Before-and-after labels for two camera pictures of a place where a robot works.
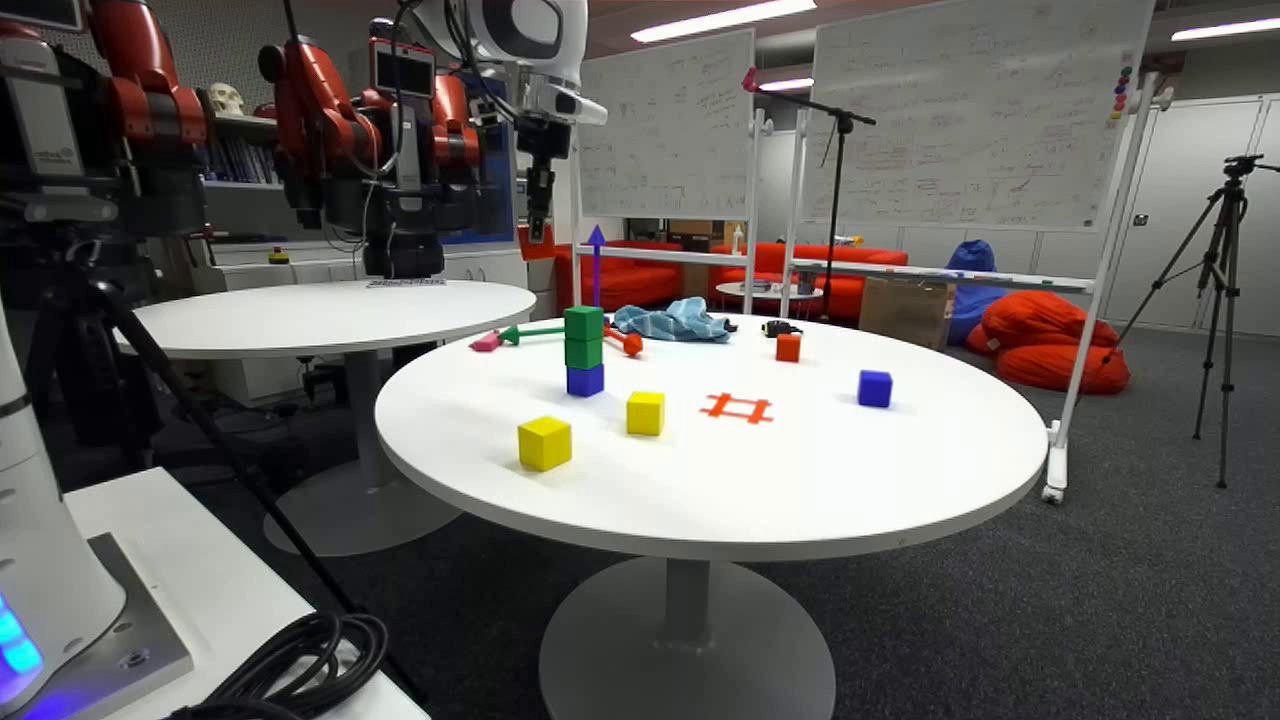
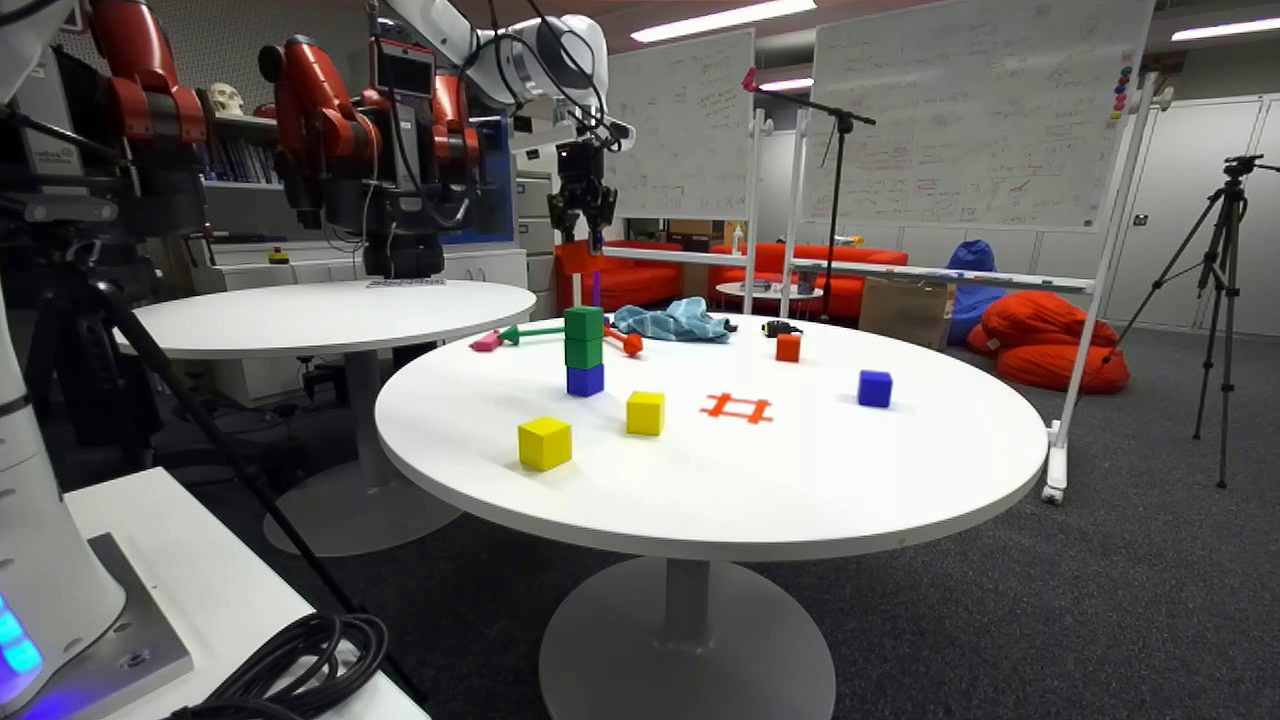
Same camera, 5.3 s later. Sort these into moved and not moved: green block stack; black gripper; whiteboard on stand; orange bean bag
Moved: black gripper
Not moved: orange bean bag; green block stack; whiteboard on stand
